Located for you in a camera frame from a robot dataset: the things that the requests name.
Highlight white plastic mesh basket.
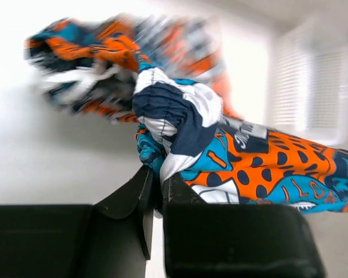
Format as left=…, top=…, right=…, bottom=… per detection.
left=268, top=16, right=348, bottom=146

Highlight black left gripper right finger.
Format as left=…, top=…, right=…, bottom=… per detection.
left=163, top=175, right=326, bottom=278

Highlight colourful patterned shorts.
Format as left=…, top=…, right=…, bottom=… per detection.
left=26, top=14, right=348, bottom=213

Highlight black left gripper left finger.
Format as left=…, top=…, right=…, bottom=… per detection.
left=0, top=166, right=153, bottom=278

